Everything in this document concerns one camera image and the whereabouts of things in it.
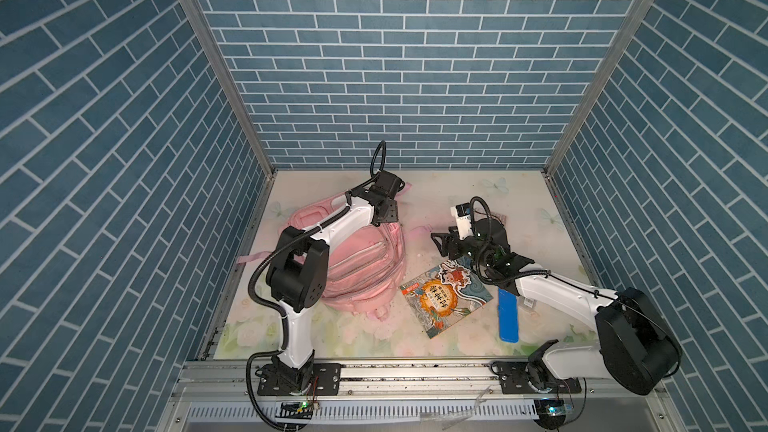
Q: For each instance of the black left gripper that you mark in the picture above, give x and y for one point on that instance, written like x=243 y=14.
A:
x=392 y=210

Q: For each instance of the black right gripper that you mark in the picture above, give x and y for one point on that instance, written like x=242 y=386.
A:
x=450 y=238

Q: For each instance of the colourful children's story book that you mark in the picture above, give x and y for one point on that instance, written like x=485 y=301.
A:
x=444 y=295

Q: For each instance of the pink student backpack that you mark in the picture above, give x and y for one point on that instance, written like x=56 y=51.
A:
x=363 y=258

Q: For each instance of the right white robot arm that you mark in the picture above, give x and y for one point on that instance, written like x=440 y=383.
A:
x=634 y=344

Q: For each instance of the blue pencil case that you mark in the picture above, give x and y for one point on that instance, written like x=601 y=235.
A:
x=508 y=317

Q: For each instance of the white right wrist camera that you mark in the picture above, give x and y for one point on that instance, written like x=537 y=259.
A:
x=463 y=216

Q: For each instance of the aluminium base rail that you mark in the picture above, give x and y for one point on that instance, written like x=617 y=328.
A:
x=454 y=394

